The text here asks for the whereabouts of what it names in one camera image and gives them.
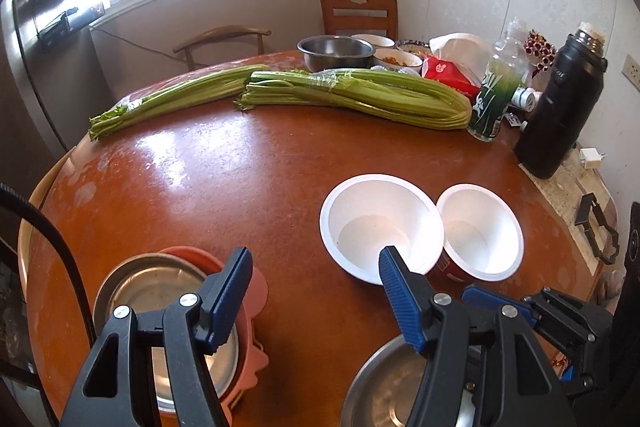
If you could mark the black thermos flask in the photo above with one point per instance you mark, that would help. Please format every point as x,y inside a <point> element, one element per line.
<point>555,107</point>

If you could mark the long celery bunch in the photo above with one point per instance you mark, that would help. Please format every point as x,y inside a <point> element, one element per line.
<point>175,94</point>

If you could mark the round-back wooden chair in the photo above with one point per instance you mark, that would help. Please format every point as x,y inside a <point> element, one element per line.
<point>220,32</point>

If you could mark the black plastic bracket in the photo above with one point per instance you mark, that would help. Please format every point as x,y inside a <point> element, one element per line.
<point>597,237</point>

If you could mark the thick wrapped celery bunch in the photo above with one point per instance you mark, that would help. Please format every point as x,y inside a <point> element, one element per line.
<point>375,97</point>

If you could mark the pink bear-shaped bowl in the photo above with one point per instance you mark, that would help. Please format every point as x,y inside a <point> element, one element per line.
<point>257,287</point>

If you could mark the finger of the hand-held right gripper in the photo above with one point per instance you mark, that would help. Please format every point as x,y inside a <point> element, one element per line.
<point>482,298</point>
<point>585,384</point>

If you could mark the plain white bowl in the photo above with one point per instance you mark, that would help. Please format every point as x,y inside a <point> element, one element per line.
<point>375,41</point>

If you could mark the stainless refrigerator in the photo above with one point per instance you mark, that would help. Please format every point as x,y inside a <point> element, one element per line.
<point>50,72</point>

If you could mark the shallow steel bowl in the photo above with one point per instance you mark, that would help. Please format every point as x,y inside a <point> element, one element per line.
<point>380,382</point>

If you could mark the patterned plate with food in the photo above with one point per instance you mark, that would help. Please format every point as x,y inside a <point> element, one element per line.
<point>415,48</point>

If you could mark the large white paper bowl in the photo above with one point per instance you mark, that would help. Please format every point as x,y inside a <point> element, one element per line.
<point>360,217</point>

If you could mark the white bowl with food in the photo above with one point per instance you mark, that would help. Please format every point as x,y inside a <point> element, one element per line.
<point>397,59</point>

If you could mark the small white pill bottle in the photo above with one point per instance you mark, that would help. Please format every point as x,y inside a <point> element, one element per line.
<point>520,98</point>

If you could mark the wall outlet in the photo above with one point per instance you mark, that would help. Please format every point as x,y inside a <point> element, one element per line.
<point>634,69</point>

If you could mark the red beaded ornament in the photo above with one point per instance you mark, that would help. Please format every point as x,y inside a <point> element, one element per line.
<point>540,49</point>

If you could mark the small white paper bowl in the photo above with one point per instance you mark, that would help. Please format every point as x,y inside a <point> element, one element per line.
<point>475,227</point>

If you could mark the plastic bottle green label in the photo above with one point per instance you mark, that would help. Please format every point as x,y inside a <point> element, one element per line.
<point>492,107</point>

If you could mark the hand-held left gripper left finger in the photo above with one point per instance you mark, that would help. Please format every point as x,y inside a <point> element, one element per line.
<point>230,292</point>

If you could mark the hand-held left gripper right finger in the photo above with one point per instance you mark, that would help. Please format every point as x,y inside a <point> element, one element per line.
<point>400,302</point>

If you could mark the deep steel bowl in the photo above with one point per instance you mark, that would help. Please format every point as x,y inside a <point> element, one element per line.
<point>335,49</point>

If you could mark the red tissue pack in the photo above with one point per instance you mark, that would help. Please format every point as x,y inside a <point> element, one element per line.
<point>445,72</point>

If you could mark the slat-back wooden chair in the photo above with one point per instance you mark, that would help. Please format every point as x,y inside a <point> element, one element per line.
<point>332,2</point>

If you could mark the white charger plug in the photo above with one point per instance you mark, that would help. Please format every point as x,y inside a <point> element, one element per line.
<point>591,158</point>

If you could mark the round metal plate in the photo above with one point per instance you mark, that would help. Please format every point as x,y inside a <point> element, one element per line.
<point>150,282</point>

